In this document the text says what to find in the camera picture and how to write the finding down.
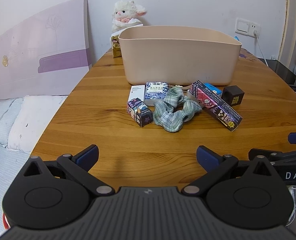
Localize long dark cartoon box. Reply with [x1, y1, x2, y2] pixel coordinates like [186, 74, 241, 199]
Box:
[189, 80, 243, 132]

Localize small white box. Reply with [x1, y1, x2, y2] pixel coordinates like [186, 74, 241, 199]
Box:
[130, 85, 146, 103]

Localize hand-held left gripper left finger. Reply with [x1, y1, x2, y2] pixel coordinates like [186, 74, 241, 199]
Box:
[23, 144, 115, 197]

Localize pink purple bed headboard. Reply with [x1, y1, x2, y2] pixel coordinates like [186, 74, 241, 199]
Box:
[0, 0, 93, 100]

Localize dark brown cube box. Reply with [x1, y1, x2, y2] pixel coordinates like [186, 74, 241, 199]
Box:
[222, 85, 243, 105]

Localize white wall switch socket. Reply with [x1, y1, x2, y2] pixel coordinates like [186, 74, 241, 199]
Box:
[235, 17, 260, 37]

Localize small blue box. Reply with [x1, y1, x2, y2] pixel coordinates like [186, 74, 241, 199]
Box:
[203, 82, 224, 98]

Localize beige plastic storage bin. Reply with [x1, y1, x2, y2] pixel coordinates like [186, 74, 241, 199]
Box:
[118, 25, 242, 86]

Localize small dark cartoon box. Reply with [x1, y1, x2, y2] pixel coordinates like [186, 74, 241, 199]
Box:
[127, 99, 153, 127]

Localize white plush lamb toy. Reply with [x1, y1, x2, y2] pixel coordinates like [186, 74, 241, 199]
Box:
[112, 0, 148, 33]

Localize gold white snack bag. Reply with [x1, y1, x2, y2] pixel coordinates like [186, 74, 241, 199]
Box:
[110, 20, 145, 58]

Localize white pillow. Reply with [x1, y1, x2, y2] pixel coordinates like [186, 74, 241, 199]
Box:
[8, 95, 69, 153]

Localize light blue quilt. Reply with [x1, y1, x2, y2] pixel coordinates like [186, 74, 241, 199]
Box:
[0, 97, 24, 147]

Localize blue white tissue pack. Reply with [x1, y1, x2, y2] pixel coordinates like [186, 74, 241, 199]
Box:
[144, 81, 170, 106]

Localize green plaid scrunchie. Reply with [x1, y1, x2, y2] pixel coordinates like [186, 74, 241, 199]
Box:
[153, 87, 202, 133]

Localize purple flower table mat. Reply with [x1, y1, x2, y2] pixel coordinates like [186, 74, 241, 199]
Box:
[238, 47, 260, 62]

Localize white plug with cable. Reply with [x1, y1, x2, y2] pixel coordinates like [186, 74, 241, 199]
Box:
[253, 30, 271, 67]

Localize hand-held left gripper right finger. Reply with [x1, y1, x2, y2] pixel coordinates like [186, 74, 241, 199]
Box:
[183, 145, 276, 197]

